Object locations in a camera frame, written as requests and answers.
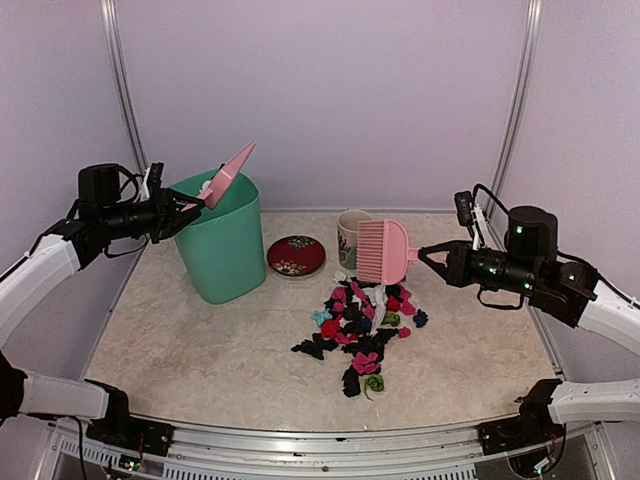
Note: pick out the green paper scrap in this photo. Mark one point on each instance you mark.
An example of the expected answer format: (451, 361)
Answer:
(373, 383)

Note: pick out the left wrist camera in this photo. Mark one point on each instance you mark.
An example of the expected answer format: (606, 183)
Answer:
(151, 181)

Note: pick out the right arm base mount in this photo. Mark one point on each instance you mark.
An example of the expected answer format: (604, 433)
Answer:
(532, 425)

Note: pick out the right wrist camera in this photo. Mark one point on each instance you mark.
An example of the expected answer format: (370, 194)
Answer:
(471, 216)

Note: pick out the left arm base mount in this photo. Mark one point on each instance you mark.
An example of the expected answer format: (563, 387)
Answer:
(119, 428)

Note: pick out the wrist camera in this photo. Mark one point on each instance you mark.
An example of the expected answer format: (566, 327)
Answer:
(471, 216)
(151, 181)

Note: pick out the mint green waste bin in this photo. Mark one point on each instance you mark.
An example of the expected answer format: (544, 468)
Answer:
(223, 249)

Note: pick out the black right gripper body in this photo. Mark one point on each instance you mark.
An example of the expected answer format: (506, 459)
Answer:
(463, 274)

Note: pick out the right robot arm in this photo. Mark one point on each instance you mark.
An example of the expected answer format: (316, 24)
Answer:
(562, 286)

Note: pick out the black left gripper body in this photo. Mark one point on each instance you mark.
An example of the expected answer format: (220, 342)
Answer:
(159, 227)

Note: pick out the beige printed cup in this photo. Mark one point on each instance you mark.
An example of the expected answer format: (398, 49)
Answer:
(347, 236)

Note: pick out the aluminium corner post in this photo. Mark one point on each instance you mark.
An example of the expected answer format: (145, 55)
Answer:
(114, 44)
(519, 97)

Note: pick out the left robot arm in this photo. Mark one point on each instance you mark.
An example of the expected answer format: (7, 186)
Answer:
(112, 204)

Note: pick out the aluminium front rail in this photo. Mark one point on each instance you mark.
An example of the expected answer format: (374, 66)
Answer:
(207, 452)

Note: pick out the right aluminium corner post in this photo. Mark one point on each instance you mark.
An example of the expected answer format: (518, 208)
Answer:
(519, 97)

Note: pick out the pink hand brush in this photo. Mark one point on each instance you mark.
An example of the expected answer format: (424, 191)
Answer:
(383, 252)

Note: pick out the pile of paper scraps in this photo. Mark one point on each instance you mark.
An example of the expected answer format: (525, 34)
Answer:
(360, 319)

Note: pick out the pink dustpan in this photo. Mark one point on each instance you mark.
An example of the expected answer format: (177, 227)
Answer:
(212, 191)

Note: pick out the left aluminium corner post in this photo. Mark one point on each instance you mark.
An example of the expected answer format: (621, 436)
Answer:
(114, 44)

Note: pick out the red floral round plate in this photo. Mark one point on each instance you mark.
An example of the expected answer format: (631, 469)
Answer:
(296, 256)

